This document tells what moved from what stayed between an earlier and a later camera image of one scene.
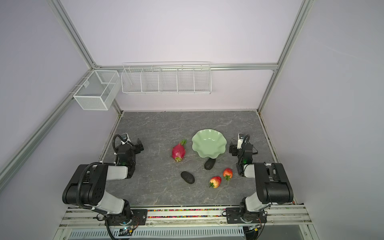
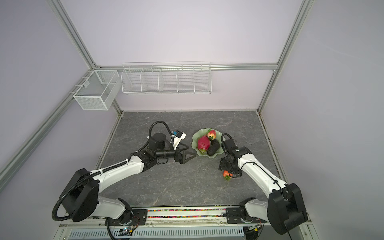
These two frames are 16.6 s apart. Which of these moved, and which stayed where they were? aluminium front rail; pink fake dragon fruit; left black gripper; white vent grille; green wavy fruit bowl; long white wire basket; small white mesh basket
Moved: left black gripper; pink fake dragon fruit
Stayed: small white mesh basket; aluminium front rail; long white wire basket; green wavy fruit bowl; white vent grille
